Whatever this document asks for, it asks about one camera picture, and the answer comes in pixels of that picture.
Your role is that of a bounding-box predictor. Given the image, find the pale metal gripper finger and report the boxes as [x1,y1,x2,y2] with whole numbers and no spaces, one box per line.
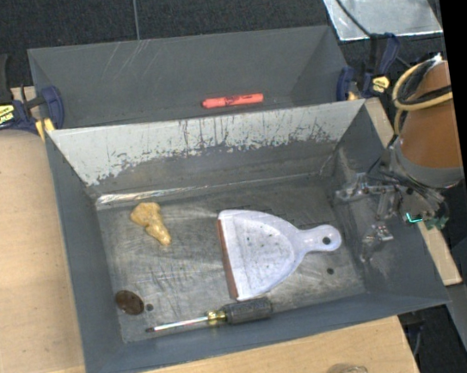
[330,170,376,207]
[354,220,398,265]

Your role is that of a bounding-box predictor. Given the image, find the white dustpan with brown edge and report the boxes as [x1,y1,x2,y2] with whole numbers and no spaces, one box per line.
[213,193,350,305]

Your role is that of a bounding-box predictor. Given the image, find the orange-red marker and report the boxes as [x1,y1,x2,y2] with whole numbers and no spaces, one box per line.
[200,89,266,113]

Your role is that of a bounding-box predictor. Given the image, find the grey metal bin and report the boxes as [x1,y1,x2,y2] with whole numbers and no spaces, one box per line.
[25,0,457,373]

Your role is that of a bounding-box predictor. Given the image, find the tan lumpy toy food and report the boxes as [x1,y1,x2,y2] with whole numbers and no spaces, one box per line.
[126,198,174,252]

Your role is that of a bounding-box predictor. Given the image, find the brown oval disc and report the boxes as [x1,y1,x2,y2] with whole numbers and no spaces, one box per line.
[113,285,146,320]

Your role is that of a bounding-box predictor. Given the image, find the black-handled screwdriver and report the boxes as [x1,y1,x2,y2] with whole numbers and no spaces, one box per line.
[142,295,276,339]

